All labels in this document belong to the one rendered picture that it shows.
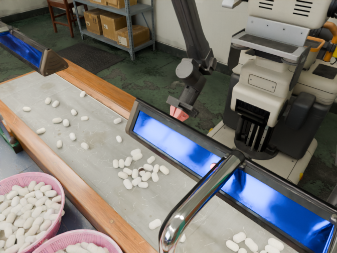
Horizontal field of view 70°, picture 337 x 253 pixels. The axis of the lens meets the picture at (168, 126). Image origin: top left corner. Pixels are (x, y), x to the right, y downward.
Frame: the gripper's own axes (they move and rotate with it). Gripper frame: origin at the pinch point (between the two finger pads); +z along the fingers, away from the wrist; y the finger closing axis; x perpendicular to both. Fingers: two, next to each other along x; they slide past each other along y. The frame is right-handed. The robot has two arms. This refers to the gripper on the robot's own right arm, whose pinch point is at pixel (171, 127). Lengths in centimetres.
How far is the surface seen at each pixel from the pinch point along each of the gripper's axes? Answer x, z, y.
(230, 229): 1.1, 16.1, 31.3
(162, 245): -43, 12, 31
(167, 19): 154, -111, -167
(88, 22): 136, -69, -276
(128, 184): -7.1, 21.7, 0.9
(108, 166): -4.9, 22.2, -11.3
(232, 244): -3.0, 18.0, 34.0
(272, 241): 1.7, 12.5, 41.2
